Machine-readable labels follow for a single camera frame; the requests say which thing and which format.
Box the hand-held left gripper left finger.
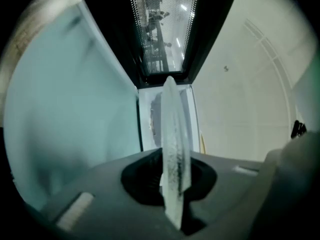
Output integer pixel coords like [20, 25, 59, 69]
[24, 147, 176, 240]

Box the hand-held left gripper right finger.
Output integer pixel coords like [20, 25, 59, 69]
[182, 131, 320, 240]

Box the round glass turntable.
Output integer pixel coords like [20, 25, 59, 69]
[159, 75, 193, 231]

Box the white microwave oven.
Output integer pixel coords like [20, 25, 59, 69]
[77, 0, 318, 162]

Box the light blue table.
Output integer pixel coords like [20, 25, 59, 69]
[3, 3, 143, 212]

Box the white microwave door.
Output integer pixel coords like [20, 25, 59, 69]
[77, 0, 241, 85]

